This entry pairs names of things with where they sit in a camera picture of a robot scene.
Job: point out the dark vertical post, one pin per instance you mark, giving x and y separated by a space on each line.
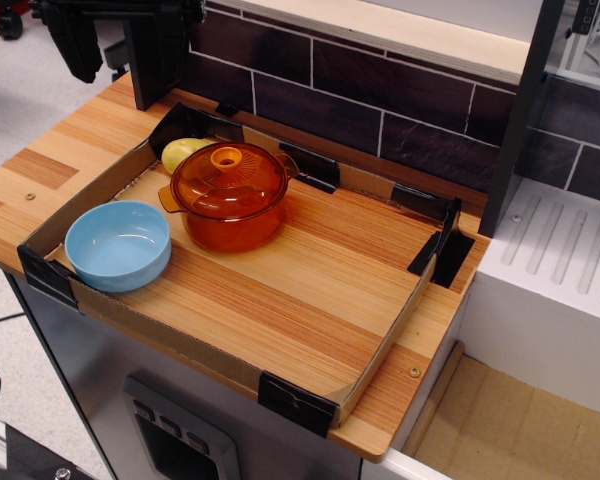
504 180
147 80

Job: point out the light blue bowl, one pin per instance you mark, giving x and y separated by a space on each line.
119 246

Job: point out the orange glass pot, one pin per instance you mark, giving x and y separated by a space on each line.
229 235

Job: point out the orange glass pot lid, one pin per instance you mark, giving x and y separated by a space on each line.
231 180

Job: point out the white toy sink drainboard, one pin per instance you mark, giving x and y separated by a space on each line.
533 310

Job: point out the dark vertical post left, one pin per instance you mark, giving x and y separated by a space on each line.
147 80

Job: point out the dark vertical post right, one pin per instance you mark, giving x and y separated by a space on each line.
504 180

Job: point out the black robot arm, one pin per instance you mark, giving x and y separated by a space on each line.
185 13

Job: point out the yellow potato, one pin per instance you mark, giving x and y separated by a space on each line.
176 151

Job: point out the light wooden shelf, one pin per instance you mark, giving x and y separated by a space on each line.
433 41

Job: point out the grey oven control panel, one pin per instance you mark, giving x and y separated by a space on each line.
180 444

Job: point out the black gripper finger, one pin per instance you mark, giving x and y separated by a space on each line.
77 41

